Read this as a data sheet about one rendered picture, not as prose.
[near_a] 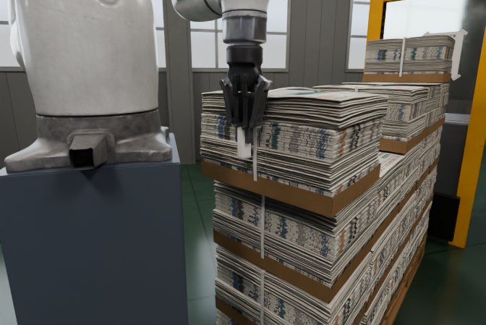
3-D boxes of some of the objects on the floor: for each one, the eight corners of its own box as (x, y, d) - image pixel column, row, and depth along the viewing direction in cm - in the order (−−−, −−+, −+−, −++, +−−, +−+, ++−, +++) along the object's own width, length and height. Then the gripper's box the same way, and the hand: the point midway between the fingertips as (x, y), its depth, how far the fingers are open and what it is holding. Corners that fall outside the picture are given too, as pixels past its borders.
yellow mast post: (351, 213, 240) (373, -39, 198) (354, 210, 246) (377, -36, 205) (361, 217, 234) (388, -42, 193) (366, 213, 241) (391, -39, 199)
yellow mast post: (448, 243, 198) (502, -70, 156) (450, 238, 204) (502, -64, 163) (464, 248, 192) (525, -75, 151) (466, 242, 199) (524, -69, 157)
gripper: (281, 44, 58) (278, 160, 64) (233, 48, 67) (233, 150, 72) (258, 41, 53) (257, 168, 58) (209, 45, 61) (211, 156, 67)
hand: (244, 142), depth 64 cm, fingers closed
